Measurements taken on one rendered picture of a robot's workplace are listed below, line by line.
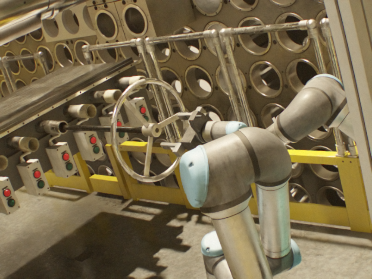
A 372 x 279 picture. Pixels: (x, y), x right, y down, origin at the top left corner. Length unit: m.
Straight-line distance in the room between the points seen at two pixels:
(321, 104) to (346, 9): 0.67
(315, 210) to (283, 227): 1.59
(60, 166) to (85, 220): 1.13
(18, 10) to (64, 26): 2.51
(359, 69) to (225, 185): 0.36
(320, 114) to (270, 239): 0.44
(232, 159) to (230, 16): 2.76
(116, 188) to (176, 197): 0.54
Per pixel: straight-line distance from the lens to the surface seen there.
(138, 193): 4.00
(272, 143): 1.36
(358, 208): 2.99
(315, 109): 1.83
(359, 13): 1.24
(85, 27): 5.03
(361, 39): 1.24
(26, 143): 2.76
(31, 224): 4.30
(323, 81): 1.93
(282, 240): 1.58
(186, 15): 4.16
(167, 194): 3.79
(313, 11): 3.68
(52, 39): 5.43
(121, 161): 2.31
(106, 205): 4.13
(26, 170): 2.86
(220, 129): 2.12
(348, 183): 2.94
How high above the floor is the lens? 1.59
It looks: 19 degrees down
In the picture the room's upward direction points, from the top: 18 degrees counter-clockwise
